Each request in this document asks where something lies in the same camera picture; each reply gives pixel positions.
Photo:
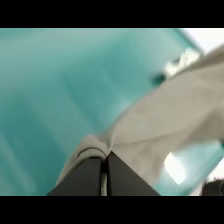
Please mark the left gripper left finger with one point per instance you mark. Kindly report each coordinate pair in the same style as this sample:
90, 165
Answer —
85, 180

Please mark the grey-brown T-shirt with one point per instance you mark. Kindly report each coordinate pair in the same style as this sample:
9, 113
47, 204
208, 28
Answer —
173, 110

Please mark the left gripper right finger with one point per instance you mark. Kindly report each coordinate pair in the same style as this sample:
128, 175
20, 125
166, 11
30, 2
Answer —
128, 180

